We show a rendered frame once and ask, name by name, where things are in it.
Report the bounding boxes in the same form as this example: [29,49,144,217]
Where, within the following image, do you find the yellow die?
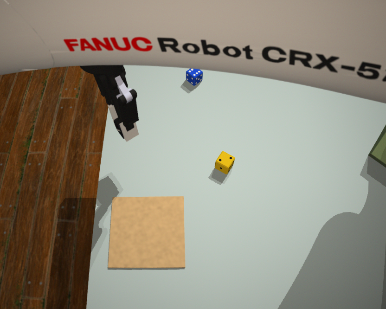
[215,151,235,174]

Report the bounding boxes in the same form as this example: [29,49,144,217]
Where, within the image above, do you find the tan square mat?
[108,196,185,268]

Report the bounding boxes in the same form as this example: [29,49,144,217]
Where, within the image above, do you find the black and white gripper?
[80,65,139,142]

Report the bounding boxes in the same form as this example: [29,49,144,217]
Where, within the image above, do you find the black die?
[114,120,124,139]

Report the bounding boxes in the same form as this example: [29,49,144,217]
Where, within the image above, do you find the blue die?
[186,69,203,86]

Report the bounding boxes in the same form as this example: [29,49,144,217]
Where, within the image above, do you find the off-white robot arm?
[0,0,386,103]

